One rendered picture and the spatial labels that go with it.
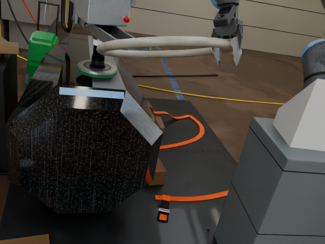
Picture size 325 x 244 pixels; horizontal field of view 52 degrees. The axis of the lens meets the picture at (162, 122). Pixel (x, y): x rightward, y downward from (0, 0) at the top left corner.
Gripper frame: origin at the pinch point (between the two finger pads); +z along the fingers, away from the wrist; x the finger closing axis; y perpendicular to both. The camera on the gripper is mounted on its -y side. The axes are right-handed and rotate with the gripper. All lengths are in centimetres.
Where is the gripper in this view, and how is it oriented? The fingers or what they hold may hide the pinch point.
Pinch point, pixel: (226, 62)
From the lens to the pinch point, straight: 113.6
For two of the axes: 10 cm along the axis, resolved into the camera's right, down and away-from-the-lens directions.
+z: 0.3, 9.9, 1.2
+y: 4.9, -1.2, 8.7
